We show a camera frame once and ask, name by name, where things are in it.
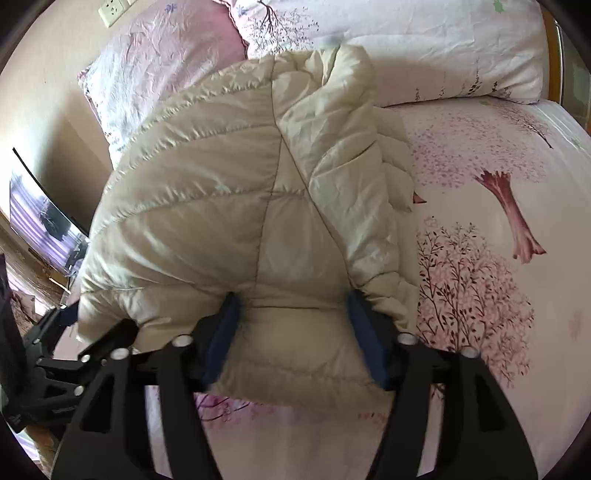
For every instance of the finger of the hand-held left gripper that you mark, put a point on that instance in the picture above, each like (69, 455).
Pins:
(99, 348)
(65, 314)

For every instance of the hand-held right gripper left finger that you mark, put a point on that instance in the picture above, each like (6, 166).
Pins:
(222, 333)

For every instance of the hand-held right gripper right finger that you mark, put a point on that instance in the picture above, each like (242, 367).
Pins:
(368, 342)

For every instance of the cream quilted down jacket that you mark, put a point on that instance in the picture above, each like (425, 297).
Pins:
(207, 184)

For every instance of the wooden television cabinet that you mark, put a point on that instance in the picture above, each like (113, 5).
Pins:
(27, 263)

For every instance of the flat screen television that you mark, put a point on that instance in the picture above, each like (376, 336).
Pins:
(46, 217)

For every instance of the white floral bed sheet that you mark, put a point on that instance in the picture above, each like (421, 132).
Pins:
(485, 286)

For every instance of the pink floral pillow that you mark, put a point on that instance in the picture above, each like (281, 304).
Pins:
(152, 60)

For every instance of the white floral pillow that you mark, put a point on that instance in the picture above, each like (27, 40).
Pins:
(415, 46)

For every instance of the wooden bed headboard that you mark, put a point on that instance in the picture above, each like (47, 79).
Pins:
(565, 69)

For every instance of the white wall socket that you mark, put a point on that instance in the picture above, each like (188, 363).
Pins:
(112, 11)

